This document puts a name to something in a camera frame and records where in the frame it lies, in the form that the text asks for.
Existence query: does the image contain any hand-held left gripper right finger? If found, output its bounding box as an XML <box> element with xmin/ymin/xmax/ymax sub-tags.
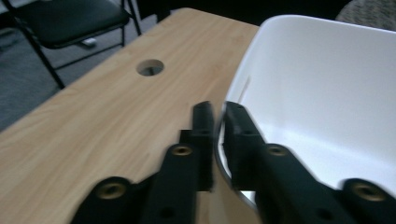
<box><xmin>222</xmin><ymin>101</ymin><xmax>360</xmax><ymax>224</ymax></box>

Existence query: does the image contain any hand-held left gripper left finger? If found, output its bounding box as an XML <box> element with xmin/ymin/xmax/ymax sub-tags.
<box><xmin>139</xmin><ymin>100</ymin><xmax>217</xmax><ymax>224</ymax></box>

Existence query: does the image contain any white plastic bin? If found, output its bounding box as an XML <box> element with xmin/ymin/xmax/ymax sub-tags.
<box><xmin>214</xmin><ymin>14</ymin><xmax>396</xmax><ymax>213</ymax></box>

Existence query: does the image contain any grey knitted cloth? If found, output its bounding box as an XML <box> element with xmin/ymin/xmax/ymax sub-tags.
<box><xmin>334</xmin><ymin>0</ymin><xmax>396</xmax><ymax>32</ymax></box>

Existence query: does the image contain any black folding chair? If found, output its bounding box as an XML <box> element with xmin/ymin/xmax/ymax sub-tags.
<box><xmin>0</xmin><ymin>0</ymin><xmax>143</xmax><ymax>90</ymax></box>

